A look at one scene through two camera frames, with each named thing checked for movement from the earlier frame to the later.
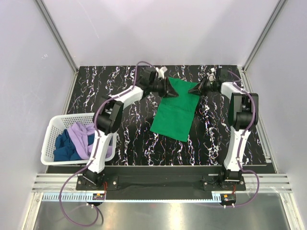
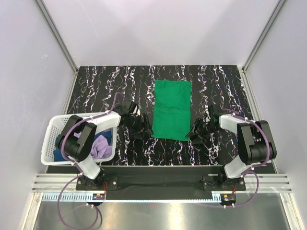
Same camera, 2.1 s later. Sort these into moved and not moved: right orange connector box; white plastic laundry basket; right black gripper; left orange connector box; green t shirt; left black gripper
Moved: right black gripper; left black gripper; green t shirt
Not moved: left orange connector box; right orange connector box; white plastic laundry basket
